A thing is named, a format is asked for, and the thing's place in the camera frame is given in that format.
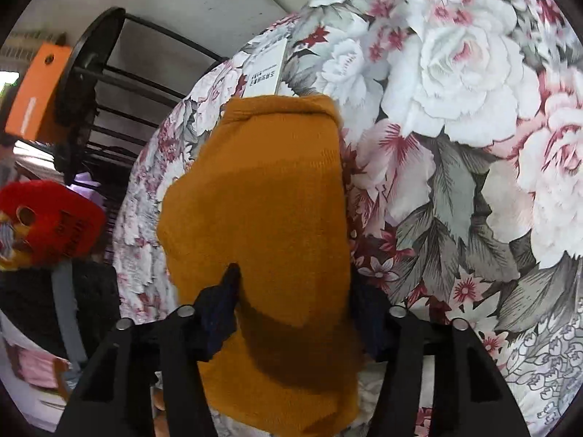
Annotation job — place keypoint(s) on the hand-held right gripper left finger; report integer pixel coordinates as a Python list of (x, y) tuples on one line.
[(223, 312)]

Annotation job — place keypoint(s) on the red plush toy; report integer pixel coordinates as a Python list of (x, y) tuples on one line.
[(54, 223)]

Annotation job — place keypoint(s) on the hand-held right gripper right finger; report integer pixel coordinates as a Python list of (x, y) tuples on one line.
[(370, 323)]

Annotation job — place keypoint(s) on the orange knitted sweater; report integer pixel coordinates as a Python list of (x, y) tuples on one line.
[(264, 200)]

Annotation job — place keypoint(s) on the black metal rack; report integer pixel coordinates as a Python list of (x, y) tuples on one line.
[(89, 68)]

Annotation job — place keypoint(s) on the purple cloth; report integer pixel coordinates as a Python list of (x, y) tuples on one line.
[(86, 183)]

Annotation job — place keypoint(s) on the orange box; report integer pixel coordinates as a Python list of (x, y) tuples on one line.
[(38, 91)]

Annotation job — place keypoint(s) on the floral printed blanket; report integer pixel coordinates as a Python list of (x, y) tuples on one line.
[(455, 100)]

